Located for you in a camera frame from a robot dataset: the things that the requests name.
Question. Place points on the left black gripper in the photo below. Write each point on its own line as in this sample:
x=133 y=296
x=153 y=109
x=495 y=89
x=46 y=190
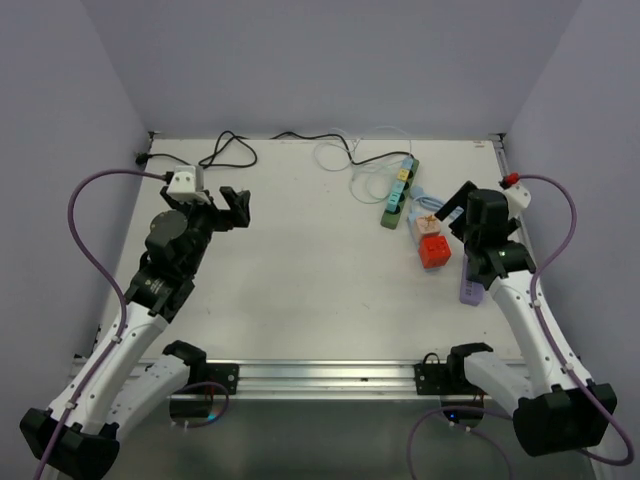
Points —
x=236 y=203

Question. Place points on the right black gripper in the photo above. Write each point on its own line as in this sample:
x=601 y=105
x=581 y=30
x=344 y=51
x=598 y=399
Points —
x=455 y=201

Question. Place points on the pink cube socket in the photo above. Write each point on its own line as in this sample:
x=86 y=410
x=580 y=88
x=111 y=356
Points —
x=421 y=226

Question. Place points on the red cube socket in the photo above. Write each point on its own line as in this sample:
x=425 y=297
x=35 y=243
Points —
x=434 y=252

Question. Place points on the green power strip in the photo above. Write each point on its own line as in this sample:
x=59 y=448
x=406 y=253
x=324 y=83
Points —
x=390 y=221

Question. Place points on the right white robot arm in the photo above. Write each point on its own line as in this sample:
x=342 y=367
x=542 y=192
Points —
x=557 y=406

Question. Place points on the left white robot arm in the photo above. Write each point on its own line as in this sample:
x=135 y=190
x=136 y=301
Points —
x=81 y=431

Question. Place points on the purple power strip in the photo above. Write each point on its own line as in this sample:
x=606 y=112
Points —
x=470 y=293

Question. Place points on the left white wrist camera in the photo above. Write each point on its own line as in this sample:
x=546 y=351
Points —
x=187 y=185

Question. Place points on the left black mount plate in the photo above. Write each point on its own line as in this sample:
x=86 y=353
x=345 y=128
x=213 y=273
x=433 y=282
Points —
x=225 y=374

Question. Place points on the black mount plate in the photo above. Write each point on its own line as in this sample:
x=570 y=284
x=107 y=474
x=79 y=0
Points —
x=225 y=374
x=432 y=377

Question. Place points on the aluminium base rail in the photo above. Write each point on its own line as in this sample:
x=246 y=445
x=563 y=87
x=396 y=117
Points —
x=316 y=379

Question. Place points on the right black mount plate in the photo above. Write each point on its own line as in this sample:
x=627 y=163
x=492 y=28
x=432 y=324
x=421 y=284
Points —
x=432 y=377

